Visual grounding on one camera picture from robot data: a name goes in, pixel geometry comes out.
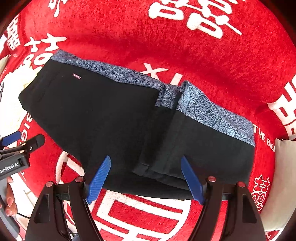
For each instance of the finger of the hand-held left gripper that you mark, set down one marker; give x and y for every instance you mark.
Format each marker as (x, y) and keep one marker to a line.
(34, 141)
(11, 137)

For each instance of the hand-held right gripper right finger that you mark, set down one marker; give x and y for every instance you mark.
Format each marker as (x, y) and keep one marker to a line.
(192, 180)

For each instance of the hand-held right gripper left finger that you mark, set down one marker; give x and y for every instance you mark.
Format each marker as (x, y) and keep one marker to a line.
(98, 179)

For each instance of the black pants with blue stripe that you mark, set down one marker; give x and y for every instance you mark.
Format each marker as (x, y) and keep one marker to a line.
(92, 115)

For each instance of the person's left hand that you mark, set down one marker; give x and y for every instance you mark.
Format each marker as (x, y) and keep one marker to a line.
(11, 201)

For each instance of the cream cloth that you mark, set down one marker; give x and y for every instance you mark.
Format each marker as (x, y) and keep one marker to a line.
(16, 78)

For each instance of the pale green pillow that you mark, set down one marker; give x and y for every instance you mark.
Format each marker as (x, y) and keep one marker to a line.
(284, 180)

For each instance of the red printed blanket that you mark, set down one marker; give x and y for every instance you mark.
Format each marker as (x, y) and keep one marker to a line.
(185, 58)

